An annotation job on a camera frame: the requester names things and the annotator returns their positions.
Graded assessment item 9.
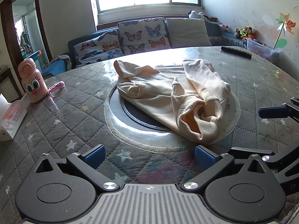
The white tissue packet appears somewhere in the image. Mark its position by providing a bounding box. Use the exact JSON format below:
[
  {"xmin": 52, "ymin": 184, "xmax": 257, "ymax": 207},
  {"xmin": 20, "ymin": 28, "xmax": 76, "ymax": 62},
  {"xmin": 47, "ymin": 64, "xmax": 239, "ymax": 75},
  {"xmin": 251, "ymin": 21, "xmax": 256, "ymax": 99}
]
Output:
[{"xmin": 0, "ymin": 93, "xmax": 28, "ymax": 141}]

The white plush toy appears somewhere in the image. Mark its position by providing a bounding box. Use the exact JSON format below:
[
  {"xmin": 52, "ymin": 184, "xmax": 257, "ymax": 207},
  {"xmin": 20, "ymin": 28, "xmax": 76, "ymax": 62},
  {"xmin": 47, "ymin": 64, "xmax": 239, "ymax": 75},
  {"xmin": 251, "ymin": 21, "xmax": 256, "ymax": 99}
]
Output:
[{"xmin": 189, "ymin": 10, "xmax": 209, "ymax": 21}]

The black remote control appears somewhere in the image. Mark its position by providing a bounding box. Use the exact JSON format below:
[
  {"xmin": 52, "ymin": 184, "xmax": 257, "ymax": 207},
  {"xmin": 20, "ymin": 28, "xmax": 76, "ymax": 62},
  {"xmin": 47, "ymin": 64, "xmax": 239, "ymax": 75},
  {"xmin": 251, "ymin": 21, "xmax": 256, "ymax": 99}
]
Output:
[{"xmin": 221, "ymin": 46, "xmax": 252, "ymax": 59}]

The dark blue sofa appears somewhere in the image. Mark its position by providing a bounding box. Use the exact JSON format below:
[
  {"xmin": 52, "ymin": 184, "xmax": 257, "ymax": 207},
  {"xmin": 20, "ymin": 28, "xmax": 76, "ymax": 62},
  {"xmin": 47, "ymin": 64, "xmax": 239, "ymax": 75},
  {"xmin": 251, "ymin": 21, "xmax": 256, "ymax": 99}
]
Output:
[{"xmin": 68, "ymin": 16, "xmax": 248, "ymax": 69}]

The blue storage rack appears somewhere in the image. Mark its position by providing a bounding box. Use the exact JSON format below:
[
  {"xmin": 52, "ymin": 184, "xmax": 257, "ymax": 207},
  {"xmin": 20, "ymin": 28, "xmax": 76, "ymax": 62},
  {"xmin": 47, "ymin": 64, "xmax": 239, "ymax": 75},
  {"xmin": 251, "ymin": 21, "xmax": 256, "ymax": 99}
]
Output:
[{"xmin": 30, "ymin": 49, "xmax": 48, "ymax": 68}]

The butterfly print back cushion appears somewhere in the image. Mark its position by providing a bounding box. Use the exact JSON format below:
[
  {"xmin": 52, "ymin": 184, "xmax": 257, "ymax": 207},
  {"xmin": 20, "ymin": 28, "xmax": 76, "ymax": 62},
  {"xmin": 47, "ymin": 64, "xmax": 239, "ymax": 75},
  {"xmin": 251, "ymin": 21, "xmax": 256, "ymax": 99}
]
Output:
[{"xmin": 117, "ymin": 17, "xmax": 168, "ymax": 56}]

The colourful pinwheel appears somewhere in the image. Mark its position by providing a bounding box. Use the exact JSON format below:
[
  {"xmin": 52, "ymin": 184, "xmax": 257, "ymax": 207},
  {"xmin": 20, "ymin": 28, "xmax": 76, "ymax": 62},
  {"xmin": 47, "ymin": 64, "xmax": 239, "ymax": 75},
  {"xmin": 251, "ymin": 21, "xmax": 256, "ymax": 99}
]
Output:
[{"xmin": 272, "ymin": 13, "xmax": 297, "ymax": 49}]

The green and orange plush toy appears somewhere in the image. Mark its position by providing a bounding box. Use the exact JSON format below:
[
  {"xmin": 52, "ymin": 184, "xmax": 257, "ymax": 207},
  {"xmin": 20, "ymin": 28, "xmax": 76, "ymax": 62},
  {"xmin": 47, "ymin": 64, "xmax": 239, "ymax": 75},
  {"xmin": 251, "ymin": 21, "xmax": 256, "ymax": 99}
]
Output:
[{"xmin": 241, "ymin": 27, "xmax": 257, "ymax": 43}]

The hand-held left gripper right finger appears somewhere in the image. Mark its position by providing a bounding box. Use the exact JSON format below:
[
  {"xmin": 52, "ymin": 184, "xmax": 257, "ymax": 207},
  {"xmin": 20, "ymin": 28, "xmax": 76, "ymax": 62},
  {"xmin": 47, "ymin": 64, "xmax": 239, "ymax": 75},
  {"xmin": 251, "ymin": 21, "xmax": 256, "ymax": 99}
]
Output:
[{"xmin": 181, "ymin": 145, "xmax": 267, "ymax": 192}]

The grey quilted table cover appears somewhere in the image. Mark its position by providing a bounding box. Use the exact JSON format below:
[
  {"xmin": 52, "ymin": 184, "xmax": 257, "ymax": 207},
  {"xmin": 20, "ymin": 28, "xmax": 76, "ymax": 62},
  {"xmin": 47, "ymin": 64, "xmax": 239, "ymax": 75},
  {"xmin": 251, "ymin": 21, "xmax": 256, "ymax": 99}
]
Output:
[{"xmin": 0, "ymin": 44, "xmax": 299, "ymax": 224}]

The butterfly print seat cushion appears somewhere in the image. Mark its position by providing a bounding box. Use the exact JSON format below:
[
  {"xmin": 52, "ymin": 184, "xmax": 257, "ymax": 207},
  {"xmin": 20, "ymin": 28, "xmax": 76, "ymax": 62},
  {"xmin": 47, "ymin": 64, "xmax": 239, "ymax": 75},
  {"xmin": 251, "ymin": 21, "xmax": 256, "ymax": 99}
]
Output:
[{"xmin": 73, "ymin": 30, "xmax": 124, "ymax": 69}]

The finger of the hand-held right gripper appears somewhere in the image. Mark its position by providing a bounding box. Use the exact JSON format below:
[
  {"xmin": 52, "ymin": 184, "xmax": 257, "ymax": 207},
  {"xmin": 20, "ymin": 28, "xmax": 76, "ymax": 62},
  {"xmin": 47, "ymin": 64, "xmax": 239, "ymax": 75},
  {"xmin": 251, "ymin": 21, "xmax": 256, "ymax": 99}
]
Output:
[
  {"xmin": 230, "ymin": 140, "xmax": 299, "ymax": 169},
  {"xmin": 259, "ymin": 97, "xmax": 299, "ymax": 122}
]

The dark wooden door frame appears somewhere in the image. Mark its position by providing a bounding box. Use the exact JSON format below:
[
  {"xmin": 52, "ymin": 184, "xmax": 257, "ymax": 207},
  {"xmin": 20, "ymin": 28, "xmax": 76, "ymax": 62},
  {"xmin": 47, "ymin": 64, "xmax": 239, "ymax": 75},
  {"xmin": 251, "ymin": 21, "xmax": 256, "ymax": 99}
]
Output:
[{"xmin": 0, "ymin": 0, "xmax": 53, "ymax": 101}]

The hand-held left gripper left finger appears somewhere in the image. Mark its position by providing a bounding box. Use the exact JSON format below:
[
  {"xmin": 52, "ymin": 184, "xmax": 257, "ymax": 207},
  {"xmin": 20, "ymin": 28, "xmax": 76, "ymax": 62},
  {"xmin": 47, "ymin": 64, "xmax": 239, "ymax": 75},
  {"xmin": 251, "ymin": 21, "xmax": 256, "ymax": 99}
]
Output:
[{"xmin": 35, "ymin": 145, "xmax": 120, "ymax": 192}]

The grey cloth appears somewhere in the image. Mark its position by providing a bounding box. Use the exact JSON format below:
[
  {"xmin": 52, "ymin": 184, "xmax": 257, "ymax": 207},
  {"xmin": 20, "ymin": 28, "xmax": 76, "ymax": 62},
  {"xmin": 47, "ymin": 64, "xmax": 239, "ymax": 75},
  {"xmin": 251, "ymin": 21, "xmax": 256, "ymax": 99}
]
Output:
[{"xmin": 55, "ymin": 54, "xmax": 72, "ymax": 71}]

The pink cartoon-face bottle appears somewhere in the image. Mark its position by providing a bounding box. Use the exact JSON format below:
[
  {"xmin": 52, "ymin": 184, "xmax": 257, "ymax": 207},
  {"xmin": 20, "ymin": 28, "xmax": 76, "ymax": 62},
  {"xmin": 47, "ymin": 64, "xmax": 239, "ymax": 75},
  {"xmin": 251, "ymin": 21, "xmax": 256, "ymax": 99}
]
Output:
[{"xmin": 18, "ymin": 58, "xmax": 65, "ymax": 103}]

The plain beige cushion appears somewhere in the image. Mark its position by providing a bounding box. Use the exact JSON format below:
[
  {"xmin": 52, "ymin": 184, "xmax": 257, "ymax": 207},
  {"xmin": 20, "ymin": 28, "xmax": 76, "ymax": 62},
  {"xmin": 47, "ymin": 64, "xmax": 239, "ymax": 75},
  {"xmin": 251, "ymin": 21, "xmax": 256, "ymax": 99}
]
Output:
[{"xmin": 165, "ymin": 17, "xmax": 212, "ymax": 49}]

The blue chair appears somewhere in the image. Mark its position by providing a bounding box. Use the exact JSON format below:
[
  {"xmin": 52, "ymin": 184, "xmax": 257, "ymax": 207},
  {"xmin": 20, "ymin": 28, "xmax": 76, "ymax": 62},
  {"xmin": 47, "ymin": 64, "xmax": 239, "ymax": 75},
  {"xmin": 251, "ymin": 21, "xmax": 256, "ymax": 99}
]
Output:
[{"xmin": 42, "ymin": 55, "xmax": 72, "ymax": 77}]

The cream long-sleeve garment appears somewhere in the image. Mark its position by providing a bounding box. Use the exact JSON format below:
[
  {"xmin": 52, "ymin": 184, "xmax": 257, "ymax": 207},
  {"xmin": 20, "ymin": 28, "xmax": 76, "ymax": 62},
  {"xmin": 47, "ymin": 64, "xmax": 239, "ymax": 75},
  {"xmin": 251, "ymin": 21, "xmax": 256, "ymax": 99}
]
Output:
[{"xmin": 114, "ymin": 59, "xmax": 232, "ymax": 144}]

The clear plastic storage box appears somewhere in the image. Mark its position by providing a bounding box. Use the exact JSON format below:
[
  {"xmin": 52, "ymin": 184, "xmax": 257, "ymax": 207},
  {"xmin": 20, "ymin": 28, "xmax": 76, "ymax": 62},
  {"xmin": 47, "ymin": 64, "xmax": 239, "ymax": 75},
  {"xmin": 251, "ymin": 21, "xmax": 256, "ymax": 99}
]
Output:
[{"xmin": 246, "ymin": 38, "xmax": 282, "ymax": 63}]

